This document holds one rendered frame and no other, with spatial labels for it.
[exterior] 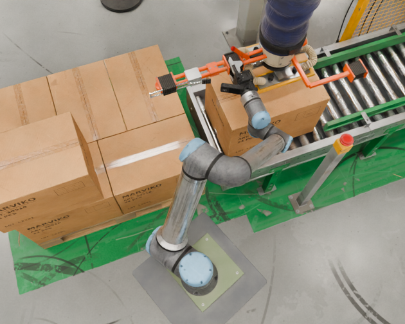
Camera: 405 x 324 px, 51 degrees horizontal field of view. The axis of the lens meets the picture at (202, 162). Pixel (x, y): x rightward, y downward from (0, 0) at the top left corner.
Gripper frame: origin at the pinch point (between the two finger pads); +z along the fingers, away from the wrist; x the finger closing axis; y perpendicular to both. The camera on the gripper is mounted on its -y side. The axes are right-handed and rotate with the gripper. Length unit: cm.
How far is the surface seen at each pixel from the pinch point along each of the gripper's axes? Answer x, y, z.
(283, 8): 38.1, 18.8, -7.2
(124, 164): -69, -65, -1
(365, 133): -66, 85, -37
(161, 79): 2.3, -34.3, 1.8
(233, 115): -28.9, -0.2, -13.3
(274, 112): -28.9, 21.7, -19.9
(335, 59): -63, 92, 19
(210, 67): 1.4, -9.3, 0.7
